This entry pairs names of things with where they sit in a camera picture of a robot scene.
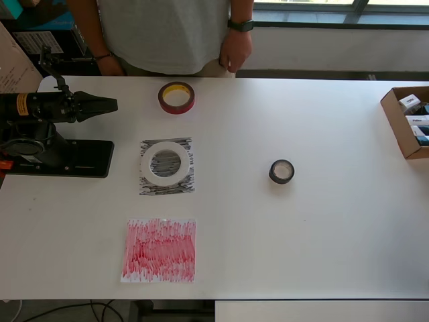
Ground red scribbled paper sheet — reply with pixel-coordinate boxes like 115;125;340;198
120;217;197;283

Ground cardboard box with Chinese print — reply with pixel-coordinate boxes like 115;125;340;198
0;21;44;101

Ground grey t-shirt torso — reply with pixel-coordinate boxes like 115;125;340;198
97;0;235;76

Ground teal cardboard box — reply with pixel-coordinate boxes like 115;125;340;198
0;0;75;30

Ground white cabinet panel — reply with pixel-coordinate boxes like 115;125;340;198
214;300;429;322

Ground camera board on black bracket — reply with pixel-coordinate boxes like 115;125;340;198
38;45;73;101

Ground black floor cable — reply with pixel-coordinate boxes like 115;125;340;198
0;299;135;322

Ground black smartwatch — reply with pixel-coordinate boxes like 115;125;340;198
227;19;255;33

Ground person's right hand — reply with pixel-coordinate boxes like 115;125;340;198
97;55;127;76

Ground small black tape roll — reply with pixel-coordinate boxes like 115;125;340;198
268;159;296;185

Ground person's left hand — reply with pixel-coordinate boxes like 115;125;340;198
219;31;253;73

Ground white box with dark lettering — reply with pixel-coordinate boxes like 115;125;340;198
404;115;429;127

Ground black box with white label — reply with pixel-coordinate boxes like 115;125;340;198
11;29;86;58

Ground small white printed box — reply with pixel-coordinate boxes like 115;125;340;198
397;95;422;111

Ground open brown cardboard tray box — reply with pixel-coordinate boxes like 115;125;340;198
380;86;429;160

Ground person's left forearm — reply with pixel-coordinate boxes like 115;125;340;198
229;0;255;23

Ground wide white tape roll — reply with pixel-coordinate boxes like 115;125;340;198
139;141;192;186

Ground black scribbled paper sheet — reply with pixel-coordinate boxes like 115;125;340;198
139;136;196;197

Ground person's right forearm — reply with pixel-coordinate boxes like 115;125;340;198
66;0;113;60

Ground dark table leg frame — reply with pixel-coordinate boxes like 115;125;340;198
129;299;215;322

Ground red tape roll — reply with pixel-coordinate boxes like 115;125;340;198
158;81;196;115

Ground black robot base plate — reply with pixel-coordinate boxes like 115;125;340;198
3;139;115;179

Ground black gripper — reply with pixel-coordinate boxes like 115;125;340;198
32;90;119;123

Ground small dark teal box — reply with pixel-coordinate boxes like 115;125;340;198
410;125;429;148

